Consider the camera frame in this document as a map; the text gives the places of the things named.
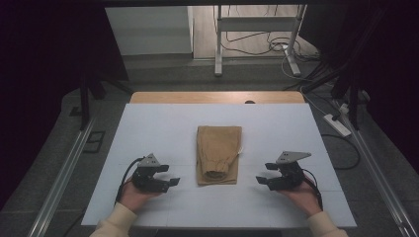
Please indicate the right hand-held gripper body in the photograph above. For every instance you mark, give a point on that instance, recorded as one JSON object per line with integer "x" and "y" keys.
{"x": 290, "y": 176}

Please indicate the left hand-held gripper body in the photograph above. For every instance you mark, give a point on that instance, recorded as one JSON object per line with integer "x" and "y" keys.
{"x": 148, "y": 181}

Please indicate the tan pants with embroidered patches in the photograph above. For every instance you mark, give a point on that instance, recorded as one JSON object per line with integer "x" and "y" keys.
{"x": 217, "y": 148}

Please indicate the person's left hand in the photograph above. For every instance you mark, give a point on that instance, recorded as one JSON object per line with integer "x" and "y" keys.
{"x": 133, "y": 197}

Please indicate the person's right hand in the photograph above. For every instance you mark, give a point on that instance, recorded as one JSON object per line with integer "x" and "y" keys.
{"x": 306, "y": 199}

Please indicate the white table mat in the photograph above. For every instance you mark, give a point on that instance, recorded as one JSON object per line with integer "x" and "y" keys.
{"x": 145, "y": 125}

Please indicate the black table grommet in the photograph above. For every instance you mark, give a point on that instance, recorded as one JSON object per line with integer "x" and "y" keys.
{"x": 249, "y": 102}

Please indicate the white power strip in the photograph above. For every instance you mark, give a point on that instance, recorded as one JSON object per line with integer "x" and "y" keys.
{"x": 336, "y": 125}

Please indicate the black metal stand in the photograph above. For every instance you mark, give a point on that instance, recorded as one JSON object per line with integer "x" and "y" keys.
{"x": 353, "y": 102}
{"x": 84, "y": 98}

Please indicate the white metal stand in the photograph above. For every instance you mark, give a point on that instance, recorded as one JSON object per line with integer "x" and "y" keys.
{"x": 257, "y": 23}

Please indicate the dark curtain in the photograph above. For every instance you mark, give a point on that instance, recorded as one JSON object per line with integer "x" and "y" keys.
{"x": 392, "y": 65}
{"x": 39, "y": 82}

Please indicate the aluminium rail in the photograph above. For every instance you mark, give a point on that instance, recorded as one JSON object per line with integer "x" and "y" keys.
{"x": 378, "y": 177}
{"x": 62, "y": 177}

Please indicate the white wall panel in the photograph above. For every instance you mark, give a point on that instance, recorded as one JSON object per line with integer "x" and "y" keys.
{"x": 148, "y": 31}

